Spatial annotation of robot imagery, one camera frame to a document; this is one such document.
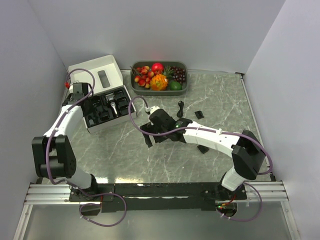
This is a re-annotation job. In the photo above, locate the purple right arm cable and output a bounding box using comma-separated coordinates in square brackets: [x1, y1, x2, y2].
[128, 96, 274, 223]

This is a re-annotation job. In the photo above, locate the white hair clipper box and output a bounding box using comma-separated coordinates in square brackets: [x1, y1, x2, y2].
[68, 54, 137, 134]

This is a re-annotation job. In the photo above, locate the red yellow cherry bunch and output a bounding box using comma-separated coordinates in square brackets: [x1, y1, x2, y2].
[132, 65, 155, 89]

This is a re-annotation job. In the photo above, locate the green lime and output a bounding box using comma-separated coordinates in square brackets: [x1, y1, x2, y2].
[169, 81, 182, 91]

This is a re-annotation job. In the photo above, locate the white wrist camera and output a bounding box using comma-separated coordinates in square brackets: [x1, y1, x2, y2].
[145, 105, 160, 115]
[64, 82, 73, 93]

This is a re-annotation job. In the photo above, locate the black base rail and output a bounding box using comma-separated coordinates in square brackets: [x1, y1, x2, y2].
[69, 182, 247, 213]

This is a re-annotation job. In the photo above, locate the silver hair clipper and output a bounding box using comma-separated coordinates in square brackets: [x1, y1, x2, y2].
[105, 93, 119, 117]

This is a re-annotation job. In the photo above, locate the dark grape bunch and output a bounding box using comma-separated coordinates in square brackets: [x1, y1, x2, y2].
[172, 66, 186, 84]

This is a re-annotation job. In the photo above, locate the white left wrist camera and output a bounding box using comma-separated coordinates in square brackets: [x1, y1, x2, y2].
[64, 82, 73, 93]

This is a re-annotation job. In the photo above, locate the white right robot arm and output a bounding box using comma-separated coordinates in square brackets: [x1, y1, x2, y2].
[139, 106, 266, 199]

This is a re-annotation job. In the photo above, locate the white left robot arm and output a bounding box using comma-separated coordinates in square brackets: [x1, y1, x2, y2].
[31, 82, 99, 201]

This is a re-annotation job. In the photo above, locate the red apple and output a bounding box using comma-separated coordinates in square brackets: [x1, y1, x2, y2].
[151, 62, 164, 73]

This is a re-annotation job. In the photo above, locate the black comb guard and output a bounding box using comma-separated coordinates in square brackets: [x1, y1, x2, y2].
[194, 110, 205, 120]
[197, 145, 210, 154]

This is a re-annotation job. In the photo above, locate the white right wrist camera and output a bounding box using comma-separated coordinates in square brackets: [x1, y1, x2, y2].
[145, 105, 160, 115]

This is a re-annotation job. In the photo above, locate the grey fruit tray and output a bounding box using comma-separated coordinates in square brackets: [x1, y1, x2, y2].
[130, 60, 189, 96]

